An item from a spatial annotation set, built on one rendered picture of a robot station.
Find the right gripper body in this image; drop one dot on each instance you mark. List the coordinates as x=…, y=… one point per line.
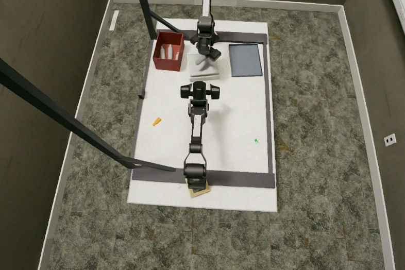
x=185, y=93

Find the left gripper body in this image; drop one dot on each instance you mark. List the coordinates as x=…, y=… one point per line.
x=214, y=53

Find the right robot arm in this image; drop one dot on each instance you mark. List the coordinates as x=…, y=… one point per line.
x=195, y=173

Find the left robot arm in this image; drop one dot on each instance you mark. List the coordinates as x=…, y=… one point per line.
x=207, y=24

